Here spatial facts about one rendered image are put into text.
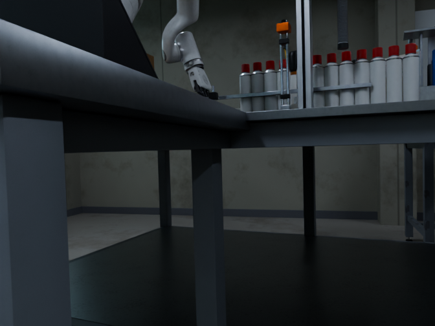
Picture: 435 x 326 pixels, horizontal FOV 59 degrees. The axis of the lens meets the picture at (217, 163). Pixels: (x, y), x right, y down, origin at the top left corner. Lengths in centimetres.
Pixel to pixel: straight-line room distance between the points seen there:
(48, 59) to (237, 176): 394
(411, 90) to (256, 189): 290
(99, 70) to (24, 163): 10
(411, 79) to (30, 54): 132
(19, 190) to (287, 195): 389
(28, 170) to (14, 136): 3
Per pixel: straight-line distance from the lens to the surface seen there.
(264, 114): 87
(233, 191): 422
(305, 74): 137
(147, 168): 456
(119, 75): 37
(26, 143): 30
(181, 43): 170
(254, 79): 155
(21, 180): 30
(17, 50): 28
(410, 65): 148
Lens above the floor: 75
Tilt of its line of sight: 2 degrees down
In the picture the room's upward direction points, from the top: 2 degrees counter-clockwise
